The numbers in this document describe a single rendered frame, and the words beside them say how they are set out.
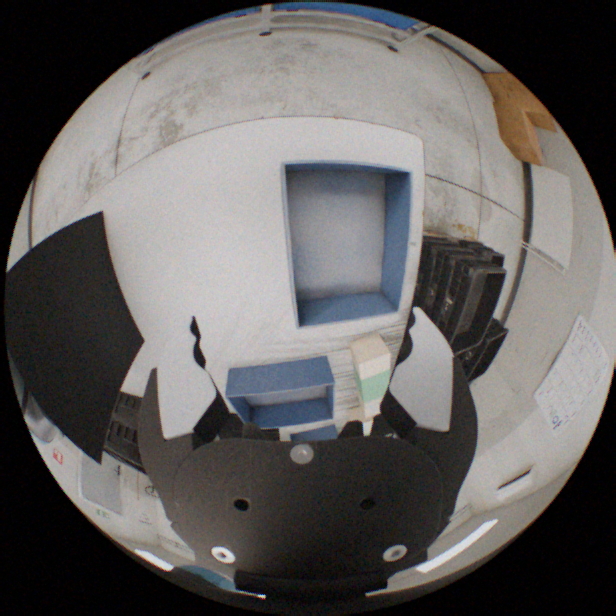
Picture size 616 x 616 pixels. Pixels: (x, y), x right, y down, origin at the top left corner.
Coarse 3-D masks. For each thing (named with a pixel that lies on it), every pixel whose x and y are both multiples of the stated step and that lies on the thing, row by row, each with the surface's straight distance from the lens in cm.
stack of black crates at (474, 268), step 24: (432, 240) 100; (432, 264) 88; (456, 264) 79; (480, 264) 86; (432, 288) 90; (456, 288) 80; (480, 288) 102; (432, 312) 92; (456, 312) 81; (480, 312) 107; (456, 336) 105; (480, 336) 109
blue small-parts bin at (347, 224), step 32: (320, 160) 22; (288, 192) 28; (320, 192) 28; (352, 192) 29; (384, 192) 31; (288, 224) 21; (320, 224) 28; (352, 224) 30; (384, 224) 32; (288, 256) 22; (320, 256) 30; (352, 256) 31; (384, 256) 32; (320, 288) 31; (352, 288) 33; (384, 288) 33; (320, 320) 27; (352, 320) 28
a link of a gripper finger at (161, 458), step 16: (144, 400) 9; (144, 416) 9; (160, 416) 8; (144, 432) 8; (160, 432) 8; (144, 448) 8; (160, 448) 8; (176, 448) 7; (192, 448) 7; (144, 464) 8; (160, 464) 8; (176, 464) 7; (160, 480) 7; (160, 496) 7
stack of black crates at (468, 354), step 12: (492, 324) 140; (492, 336) 125; (504, 336) 147; (480, 348) 127; (492, 348) 155; (468, 360) 135; (480, 360) 164; (492, 360) 157; (468, 372) 136; (480, 372) 161
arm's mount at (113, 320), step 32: (96, 224) 41; (32, 256) 34; (64, 256) 36; (96, 256) 40; (32, 288) 33; (64, 288) 35; (96, 288) 38; (32, 320) 32; (64, 320) 34; (96, 320) 37; (128, 320) 43; (32, 352) 32; (64, 352) 33; (96, 352) 37; (128, 352) 42; (32, 384) 32; (64, 384) 33; (96, 384) 36; (64, 416) 33; (96, 416) 36; (96, 448) 36
